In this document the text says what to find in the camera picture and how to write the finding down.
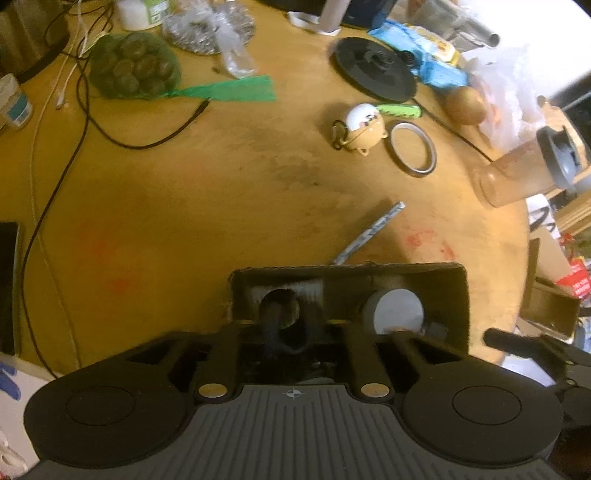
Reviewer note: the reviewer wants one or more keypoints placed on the clear bag of dark seeds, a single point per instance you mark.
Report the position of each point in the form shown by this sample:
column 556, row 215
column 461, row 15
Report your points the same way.
column 198, row 27

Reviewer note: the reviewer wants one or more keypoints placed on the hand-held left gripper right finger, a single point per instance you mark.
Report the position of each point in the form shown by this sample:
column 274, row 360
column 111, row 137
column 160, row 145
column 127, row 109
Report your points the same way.
column 369, row 364

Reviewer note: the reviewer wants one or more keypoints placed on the clear shaker bottle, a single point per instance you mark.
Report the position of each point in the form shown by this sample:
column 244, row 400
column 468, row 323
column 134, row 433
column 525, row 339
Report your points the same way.
column 512, row 175

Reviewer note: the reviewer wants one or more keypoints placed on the cardboard box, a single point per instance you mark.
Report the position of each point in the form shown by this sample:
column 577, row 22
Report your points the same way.
column 438, row 295

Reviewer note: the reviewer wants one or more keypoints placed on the grey foil stick sachet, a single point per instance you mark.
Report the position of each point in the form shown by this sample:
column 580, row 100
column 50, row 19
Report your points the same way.
column 369, row 233

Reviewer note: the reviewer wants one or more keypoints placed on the blue wipes packet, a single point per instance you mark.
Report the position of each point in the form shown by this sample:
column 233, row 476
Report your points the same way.
column 443, row 76
column 392, row 32

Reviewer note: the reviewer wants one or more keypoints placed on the black kettle base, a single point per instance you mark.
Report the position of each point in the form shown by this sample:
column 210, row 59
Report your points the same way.
column 355, row 69

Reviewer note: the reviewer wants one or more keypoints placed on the white plastic bag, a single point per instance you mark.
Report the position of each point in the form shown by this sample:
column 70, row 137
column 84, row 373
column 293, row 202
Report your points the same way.
column 503, row 92

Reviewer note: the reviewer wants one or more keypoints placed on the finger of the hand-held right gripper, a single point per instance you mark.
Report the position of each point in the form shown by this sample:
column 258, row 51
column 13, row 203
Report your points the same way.
column 512, row 340

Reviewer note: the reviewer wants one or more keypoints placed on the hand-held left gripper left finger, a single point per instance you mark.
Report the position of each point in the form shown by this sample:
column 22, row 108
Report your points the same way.
column 226, row 355

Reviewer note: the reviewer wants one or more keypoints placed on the green cream tube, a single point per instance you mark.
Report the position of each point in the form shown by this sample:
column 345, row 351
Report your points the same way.
column 399, row 110

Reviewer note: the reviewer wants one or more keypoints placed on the cartoon earbud case with carabiner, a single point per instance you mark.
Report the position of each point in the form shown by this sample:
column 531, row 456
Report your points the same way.
column 364, row 122

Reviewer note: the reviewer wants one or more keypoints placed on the white jar with teal label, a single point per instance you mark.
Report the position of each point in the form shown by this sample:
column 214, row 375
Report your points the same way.
column 16, row 108

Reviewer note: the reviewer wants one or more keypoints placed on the grey suction cup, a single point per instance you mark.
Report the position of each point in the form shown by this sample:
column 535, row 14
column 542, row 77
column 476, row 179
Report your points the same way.
column 399, row 311

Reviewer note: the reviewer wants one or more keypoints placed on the green mesh bag of chestnuts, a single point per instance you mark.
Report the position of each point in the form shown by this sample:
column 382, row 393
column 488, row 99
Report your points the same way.
column 134, row 64

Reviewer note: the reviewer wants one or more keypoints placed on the white band loop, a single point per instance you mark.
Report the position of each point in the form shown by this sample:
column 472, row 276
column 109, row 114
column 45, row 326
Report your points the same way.
column 300, row 19

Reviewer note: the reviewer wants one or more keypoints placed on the black flat device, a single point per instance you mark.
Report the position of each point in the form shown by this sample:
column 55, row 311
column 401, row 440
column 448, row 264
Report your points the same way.
column 9, row 286

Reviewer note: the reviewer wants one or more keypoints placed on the dark metal pot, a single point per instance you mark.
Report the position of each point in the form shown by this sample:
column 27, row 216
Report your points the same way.
column 27, row 32

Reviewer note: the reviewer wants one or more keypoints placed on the yellow wet wipes pack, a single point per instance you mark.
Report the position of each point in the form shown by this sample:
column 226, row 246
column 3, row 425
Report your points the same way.
column 438, row 46

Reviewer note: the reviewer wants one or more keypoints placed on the brown pear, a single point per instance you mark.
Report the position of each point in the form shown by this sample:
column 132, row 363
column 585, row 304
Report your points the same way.
column 466, row 106

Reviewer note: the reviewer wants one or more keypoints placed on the small black round cap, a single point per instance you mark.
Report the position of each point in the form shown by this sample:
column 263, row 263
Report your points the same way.
column 407, row 56

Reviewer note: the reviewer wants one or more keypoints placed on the plastic jar with black lid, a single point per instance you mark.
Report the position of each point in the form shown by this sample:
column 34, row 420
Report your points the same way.
column 138, row 11

